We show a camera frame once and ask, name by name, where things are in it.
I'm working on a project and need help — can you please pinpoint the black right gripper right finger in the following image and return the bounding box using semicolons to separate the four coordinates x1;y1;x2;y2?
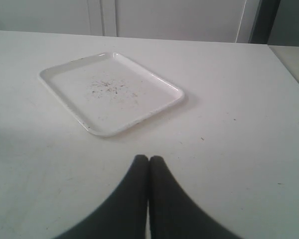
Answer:
149;156;238;239

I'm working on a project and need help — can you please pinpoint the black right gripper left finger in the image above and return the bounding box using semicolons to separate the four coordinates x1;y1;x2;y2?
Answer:
58;155;149;239

